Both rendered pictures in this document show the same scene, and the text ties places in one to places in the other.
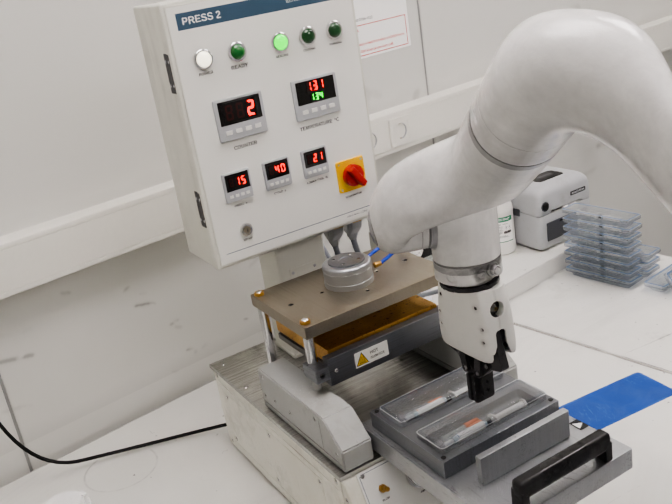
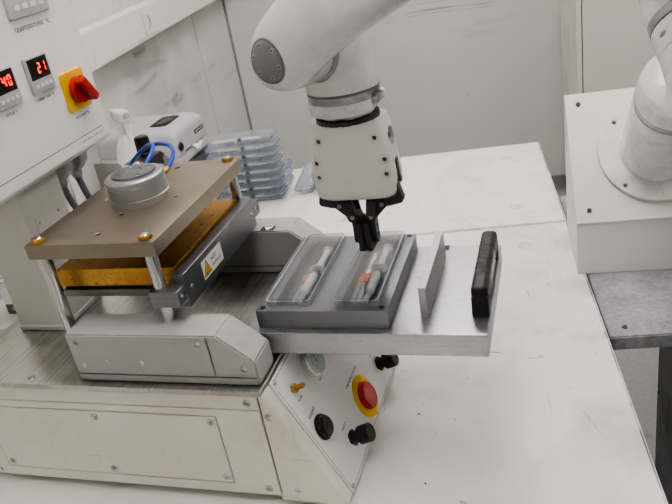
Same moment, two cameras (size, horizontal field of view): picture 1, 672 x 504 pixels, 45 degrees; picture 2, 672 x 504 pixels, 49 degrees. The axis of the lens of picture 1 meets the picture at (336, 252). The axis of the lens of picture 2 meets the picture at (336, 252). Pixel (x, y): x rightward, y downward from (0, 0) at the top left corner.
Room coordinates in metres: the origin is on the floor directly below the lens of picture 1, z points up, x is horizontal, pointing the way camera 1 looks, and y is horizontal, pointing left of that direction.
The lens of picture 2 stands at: (0.34, 0.43, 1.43)
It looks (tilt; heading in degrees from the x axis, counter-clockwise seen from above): 26 degrees down; 318
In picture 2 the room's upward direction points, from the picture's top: 10 degrees counter-clockwise
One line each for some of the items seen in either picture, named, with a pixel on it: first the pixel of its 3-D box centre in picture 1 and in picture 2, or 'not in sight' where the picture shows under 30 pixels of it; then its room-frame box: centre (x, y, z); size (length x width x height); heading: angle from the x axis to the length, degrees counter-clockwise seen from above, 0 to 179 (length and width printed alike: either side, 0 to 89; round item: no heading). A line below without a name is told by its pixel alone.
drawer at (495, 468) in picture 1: (486, 434); (378, 285); (0.92, -0.16, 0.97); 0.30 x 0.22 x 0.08; 28
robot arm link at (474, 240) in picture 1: (457, 204); (331, 29); (0.93, -0.15, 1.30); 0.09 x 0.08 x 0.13; 96
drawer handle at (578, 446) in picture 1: (562, 468); (485, 270); (0.80, -0.23, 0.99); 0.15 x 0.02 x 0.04; 118
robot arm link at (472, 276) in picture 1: (469, 266); (347, 100); (0.93, -0.16, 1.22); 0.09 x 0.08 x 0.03; 28
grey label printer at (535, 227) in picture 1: (533, 203); (157, 152); (2.06, -0.55, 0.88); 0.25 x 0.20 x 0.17; 30
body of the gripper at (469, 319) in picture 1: (472, 310); (353, 151); (0.93, -0.16, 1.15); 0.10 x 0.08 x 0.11; 28
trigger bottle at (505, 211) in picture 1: (496, 206); (132, 157); (1.98, -0.43, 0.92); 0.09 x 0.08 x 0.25; 171
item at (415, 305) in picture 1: (357, 304); (153, 224); (1.20, -0.02, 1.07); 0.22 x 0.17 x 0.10; 118
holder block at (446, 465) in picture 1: (463, 413); (342, 277); (0.97, -0.14, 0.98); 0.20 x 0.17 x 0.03; 118
